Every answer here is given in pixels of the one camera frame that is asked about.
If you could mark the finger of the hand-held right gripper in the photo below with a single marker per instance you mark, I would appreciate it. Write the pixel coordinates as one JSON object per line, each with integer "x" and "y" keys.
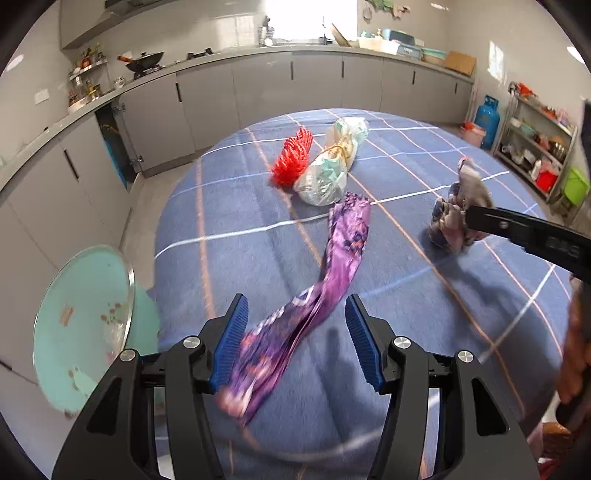
{"x": 503, "y": 224}

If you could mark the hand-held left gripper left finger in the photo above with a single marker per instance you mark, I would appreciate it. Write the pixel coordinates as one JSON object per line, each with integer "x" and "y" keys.
{"x": 231, "y": 341}

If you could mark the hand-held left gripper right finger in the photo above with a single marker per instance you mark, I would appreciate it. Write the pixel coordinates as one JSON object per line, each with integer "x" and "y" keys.
{"x": 362, "y": 341}

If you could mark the grey plastic bag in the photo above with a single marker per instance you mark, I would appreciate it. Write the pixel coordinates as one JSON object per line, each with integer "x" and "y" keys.
{"x": 450, "y": 221}

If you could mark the purple snack wrapper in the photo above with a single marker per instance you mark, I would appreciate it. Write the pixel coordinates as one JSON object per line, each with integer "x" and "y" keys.
{"x": 341, "y": 258}

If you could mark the teal plastic basin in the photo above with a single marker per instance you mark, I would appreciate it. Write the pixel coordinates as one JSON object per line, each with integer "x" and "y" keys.
{"x": 83, "y": 323}

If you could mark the person's right hand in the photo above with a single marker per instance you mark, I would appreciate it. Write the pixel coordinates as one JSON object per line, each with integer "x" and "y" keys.
{"x": 577, "y": 350}

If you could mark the green plastic bucket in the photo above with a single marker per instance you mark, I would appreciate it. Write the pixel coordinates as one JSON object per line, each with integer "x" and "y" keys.
{"x": 575, "y": 187}

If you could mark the red plastic container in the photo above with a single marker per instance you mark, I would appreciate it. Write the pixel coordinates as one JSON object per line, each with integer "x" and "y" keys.
{"x": 547, "y": 180}

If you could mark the metal shelf rack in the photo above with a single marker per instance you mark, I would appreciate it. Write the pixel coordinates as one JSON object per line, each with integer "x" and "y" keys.
{"x": 531, "y": 138}

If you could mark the pink plastic bin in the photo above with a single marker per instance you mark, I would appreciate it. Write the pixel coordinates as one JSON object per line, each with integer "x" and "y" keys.
{"x": 474, "y": 134}

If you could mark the blue gas cylinder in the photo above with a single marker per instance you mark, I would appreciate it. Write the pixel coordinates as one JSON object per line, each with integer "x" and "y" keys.
{"x": 487, "y": 117}

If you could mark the cardboard box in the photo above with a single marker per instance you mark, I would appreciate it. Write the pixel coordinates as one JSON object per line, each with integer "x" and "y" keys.
{"x": 461, "y": 62}

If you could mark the white tied plastic bag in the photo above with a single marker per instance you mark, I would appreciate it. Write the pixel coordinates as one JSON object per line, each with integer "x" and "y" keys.
{"x": 328, "y": 170}

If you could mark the stacked teal bowls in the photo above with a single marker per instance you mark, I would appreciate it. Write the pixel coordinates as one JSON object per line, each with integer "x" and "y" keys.
{"x": 434, "y": 55}

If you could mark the red foam net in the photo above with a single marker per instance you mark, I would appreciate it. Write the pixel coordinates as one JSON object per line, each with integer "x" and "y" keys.
{"x": 291, "y": 159}

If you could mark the teal storage box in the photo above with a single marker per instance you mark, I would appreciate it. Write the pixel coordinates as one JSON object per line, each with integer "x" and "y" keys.
{"x": 401, "y": 37}

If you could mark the white plastic box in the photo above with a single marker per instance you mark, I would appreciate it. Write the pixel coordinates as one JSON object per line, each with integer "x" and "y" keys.
{"x": 376, "y": 45}

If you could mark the grey kitchen counter cabinets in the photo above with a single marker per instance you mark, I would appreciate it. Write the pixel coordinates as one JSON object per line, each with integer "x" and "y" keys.
{"x": 207, "y": 101}

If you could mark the wooden cutting board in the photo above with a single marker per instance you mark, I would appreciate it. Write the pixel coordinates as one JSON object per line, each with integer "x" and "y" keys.
{"x": 340, "y": 36}

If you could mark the bright window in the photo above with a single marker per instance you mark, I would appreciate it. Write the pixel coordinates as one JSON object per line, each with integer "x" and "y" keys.
{"x": 304, "y": 18}

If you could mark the black wok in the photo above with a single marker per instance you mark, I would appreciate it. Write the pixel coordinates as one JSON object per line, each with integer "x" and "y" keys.
{"x": 147, "y": 60}

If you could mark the metal utensil holder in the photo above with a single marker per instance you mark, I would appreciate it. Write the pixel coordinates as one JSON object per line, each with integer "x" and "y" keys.
{"x": 266, "y": 34}

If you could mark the wall hook decoration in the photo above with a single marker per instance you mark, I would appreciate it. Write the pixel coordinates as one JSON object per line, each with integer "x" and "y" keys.
{"x": 383, "y": 4}

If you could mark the white wall socket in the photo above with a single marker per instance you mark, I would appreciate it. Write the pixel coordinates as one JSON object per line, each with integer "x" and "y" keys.
{"x": 42, "y": 96}

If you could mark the wall spice rack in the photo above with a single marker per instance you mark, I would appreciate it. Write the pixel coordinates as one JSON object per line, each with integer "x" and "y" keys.
{"x": 87, "y": 64}

